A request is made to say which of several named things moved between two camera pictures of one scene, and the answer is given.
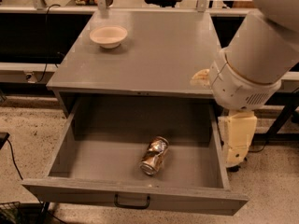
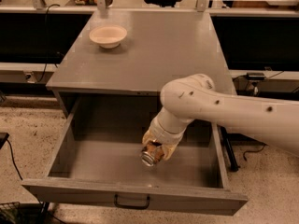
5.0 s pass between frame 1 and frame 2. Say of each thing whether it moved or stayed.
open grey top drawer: stayed
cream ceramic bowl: stayed
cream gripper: moved
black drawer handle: stayed
